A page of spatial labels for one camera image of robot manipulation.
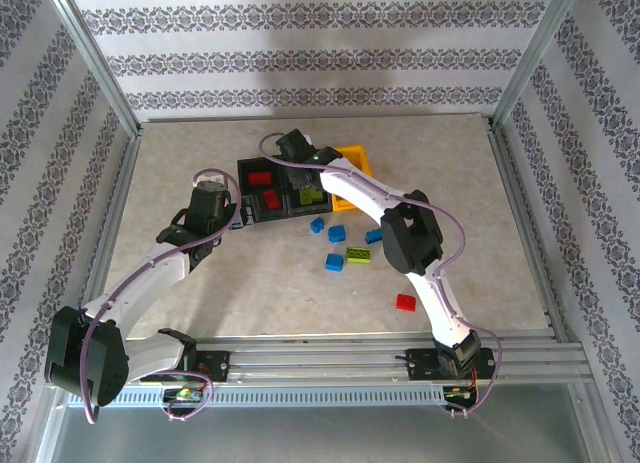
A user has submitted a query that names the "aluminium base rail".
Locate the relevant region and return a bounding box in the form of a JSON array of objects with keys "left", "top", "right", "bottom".
[{"left": 47, "top": 332, "right": 589, "bottom": 387}]

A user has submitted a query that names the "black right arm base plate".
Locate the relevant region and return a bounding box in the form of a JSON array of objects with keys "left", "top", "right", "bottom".
[{"left": 405, "top": 346, "right": 497, "bottom": 382}]

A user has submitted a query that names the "grey metal sheet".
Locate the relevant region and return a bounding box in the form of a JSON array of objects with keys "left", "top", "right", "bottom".
[{"left": 34, "top": 382, "right": 614, "bottom": 463}]

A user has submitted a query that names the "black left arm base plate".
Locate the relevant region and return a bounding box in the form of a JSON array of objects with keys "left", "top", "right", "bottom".
[{"left": 139, "top": 350, "right": 232, "bottom": 384}]

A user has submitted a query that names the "aluminium side rail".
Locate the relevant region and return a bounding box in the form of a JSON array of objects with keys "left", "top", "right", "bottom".
[
  {"left": 487, "top": 117, "right": 581, "bottom": 344},
  {"left": 82, "top": 132, "right": 144, "bottom": 309}
]

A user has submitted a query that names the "slotted grey cable duct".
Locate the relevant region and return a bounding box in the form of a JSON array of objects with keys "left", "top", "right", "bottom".
[{"left": 65, "top": 385, "right": 451, "bottom": 409}]

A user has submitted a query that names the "yellow plastic bin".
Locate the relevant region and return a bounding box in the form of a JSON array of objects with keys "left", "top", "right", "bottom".
[{"left": 332, "top": 142, "right": 376, "bottom": 212}]

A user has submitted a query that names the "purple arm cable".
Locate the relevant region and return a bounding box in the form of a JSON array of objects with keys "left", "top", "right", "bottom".
[
  {"left": 82, "top": 169, "right": 244, "bottom": 425},
  {"left": 258, "top": 131, "right": 503, "bottom": 420}
]

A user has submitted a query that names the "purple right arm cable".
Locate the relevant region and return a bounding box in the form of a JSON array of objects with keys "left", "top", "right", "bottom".
[{"left": 258, "top": 131, "right": 503, "bottom": 420}]

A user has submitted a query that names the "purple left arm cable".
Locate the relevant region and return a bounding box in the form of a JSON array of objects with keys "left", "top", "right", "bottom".
[{"left": 82, "top": 169, "right": 244, "bottom": 425}]

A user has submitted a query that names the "black plastic bin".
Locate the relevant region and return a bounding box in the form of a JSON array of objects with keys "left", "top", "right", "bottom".
[
  {"left": 280, "top": 152, "right": 334, "bottom": 218},
  {"left": 236, "top": 156, "right": 292, "bottom": 223}
]

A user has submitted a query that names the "aluminium frame post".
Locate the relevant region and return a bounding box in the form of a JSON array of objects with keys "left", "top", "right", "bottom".
[
  {"left": 42, "top": 0, "right": 144, "bottom": 139},
  {"left": 487, "top": 0, "right": 589, "bottom": 129}
]

